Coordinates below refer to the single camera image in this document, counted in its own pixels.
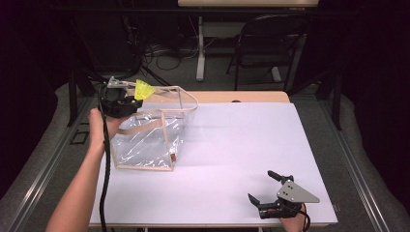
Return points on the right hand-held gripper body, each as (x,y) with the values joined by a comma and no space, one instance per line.
(295,193)

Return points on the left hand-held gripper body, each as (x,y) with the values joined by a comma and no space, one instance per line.
(114,96)

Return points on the yellow shuttlecock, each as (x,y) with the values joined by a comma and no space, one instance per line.
(143,90)

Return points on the clear plastic bag beige trim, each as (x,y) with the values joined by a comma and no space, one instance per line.
(148,145)

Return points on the person's right hand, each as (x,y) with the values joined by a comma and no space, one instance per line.
(293,224)

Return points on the person's left hand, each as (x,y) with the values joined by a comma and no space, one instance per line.
(96,129)

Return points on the white table mat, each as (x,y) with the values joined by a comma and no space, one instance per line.
(225,180)

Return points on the black metal stand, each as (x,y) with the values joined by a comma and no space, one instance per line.
(73,96)
(336,100)

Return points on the white-legged desk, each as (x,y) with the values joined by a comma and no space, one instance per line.
(200,48)

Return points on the black folding chair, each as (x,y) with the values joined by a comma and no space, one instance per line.
(267,38)

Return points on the black floor socket frame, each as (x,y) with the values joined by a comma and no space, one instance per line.
(79,137)

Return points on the metal floor rail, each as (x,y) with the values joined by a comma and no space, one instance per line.
(45,170)
(357,174)

